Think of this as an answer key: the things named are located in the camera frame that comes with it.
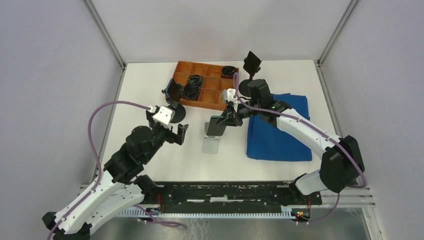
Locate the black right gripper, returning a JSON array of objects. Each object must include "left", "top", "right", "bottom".
[{"left": 217, "top": 100, "right": 261, "bottom": 127}]

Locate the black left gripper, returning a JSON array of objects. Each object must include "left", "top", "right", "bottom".
[{"left": 143, "top": 110, "right": 189, "bottom": 162}]

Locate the black phone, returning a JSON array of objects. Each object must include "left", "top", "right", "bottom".
[
  {"left": 206, "top": 115, "right": 226, "bottom": 137},
  {"left": 243, "top": 51, "right": 262, "bottom": 76},
  {"left": 164, "top": 78, "right": 181, "bottom": 105}
]

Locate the black phone stand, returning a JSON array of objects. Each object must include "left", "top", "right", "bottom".
[
  {"left": 238, "top": 68, "right": 261, "bottom": 97},
  {"left": 162, "top": 90, "right": 186, "bottom": 124}
]

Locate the silver metal phone stand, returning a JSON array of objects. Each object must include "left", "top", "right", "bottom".
[{"left": 202, "top": 122, "right": 220, "bottom": 155}]

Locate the blue cloth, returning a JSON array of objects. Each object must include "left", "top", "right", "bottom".
[{"left": 245, "top": 93, "right": 313, "bottom": 163}]

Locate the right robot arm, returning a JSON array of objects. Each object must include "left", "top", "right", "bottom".
[{"left": 208, "top": 79, "right": 367, "bottom": 204}]

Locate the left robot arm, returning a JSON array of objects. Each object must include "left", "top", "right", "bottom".
[{"left": 42, "top": 106, "right": 189, "bottom": 240}]

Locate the wooden compartment tray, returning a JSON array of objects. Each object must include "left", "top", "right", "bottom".
[{"left": 172, "top": 60, "right": 240, "bottom": 111}]

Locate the rolled tie front centre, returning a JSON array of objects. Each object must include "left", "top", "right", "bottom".
[{"left": 182, "top": 84, "right": 201, "bottom": 101}]

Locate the rolled tie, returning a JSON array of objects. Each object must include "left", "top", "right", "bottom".
[
  {"left": 182, "top": 84, "right": 201, "bottom": 101},
  {"left": 221, "top": 65, "right": 239, "bottom": 79},
  {"left": 187, "top": 74, "right": 204, "bottom": 87}
]

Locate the rolled tie back right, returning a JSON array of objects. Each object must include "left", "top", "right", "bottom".
[{"left": 221, "top": 65, "right": 239, "bottom": 79}]

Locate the rolled tie centre top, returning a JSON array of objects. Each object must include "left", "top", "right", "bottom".
[{"left": 187, "top": 74, "right": 204, "bottom": 87}]

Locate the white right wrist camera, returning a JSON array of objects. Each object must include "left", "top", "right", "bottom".
[{"left": 221, "top": 88, "right": 239, "bottom": 108}]

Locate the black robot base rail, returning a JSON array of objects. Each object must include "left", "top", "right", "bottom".
[{"left": 141, "top": 181, "right": 323, "bottom": 214}]

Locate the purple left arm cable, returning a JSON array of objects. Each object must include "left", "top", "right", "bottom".
[{"left": 46, "top": 100, "right": 153, "bottom": 240}]

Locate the white toothed cable duct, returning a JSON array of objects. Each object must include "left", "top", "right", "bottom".
[{"left": 116, "top": 206, "right": 296, "bottom": 220}]

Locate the aluminium frame post left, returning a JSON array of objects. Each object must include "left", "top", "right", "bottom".
[{"left": 82, "top": 0, "right": 127, "bottom": 70}]

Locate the aluminium frame post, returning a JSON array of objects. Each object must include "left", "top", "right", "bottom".
[
  {"left": 316, "top": 0, "right": 360, "bottom": 66},
  {"left": 82, "top": 0, "right": 127, "bottom": 70}
]

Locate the aluminium frame post right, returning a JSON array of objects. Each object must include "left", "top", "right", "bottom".
[{"left": 316, "top": 0, "right": 360, "bottom": 66}]

